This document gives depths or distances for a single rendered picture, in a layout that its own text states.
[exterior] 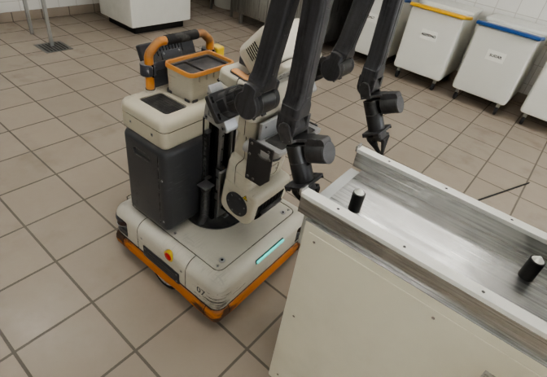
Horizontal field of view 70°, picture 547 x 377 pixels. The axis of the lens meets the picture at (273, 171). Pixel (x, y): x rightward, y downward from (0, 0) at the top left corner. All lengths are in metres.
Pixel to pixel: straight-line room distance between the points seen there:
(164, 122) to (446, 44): 3.36
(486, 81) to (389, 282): 3.46
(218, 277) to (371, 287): 0.72
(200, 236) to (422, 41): 3.28
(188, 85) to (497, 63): 3.25
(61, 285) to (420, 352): 1.46
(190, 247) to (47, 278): 0.67
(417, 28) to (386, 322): 3.62
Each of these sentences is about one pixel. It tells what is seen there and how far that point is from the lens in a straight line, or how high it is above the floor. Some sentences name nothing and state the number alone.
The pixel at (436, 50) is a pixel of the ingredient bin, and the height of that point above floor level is 0.41.
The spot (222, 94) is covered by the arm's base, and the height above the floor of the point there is 1.00.
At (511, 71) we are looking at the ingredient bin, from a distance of 4.18.
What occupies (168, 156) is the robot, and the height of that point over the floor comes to 0.67.
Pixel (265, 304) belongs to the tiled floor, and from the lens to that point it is 1.81.
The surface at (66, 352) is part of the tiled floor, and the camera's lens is 1.76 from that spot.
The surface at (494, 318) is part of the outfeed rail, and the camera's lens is 0.91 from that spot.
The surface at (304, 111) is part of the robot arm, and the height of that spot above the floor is 1.04.
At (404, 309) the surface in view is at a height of 0.76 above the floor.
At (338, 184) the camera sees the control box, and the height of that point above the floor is 0.84.
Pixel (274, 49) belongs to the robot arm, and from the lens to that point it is 0.96.
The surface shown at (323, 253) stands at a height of 0.77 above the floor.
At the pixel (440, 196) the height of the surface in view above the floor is 0.88.
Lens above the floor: 1.47
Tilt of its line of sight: 36 degrees down
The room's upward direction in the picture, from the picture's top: 9 degrees clockwise
